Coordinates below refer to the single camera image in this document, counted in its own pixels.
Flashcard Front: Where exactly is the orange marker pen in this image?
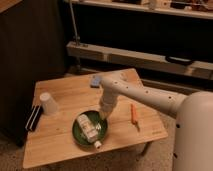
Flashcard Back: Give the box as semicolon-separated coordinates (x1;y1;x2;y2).
130;104;140;132

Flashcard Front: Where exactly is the metal pole stand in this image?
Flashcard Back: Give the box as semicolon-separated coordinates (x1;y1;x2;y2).
69;0;82;74

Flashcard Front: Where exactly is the green ceramic bowl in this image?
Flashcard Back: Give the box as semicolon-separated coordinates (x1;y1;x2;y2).
72;110;108;148

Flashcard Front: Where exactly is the dark cabinet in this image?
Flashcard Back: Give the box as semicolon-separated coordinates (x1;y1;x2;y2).
0;0;66;147

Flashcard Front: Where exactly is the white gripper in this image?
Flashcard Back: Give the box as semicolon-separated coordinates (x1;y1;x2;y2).
99;94;118;120

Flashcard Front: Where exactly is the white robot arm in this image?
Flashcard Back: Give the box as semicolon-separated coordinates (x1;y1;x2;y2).
99;74;213;171

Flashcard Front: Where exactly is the white paper cup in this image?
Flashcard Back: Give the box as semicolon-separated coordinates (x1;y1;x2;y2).
39;92;59;115

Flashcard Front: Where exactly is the wooden shelf with clutter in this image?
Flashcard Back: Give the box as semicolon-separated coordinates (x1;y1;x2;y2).
64;0;213;20

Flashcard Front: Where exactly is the blue sponge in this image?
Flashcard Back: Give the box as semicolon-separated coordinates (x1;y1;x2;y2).
90;75;101;88

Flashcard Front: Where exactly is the black handle on rail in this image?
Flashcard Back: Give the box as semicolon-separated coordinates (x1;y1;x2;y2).
165;56;195;66

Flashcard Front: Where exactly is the metal beam rail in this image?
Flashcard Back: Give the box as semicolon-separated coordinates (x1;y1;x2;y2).
66;41;213;80

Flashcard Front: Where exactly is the white plastic bottle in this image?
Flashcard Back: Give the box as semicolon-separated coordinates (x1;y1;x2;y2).
77;114;101;149

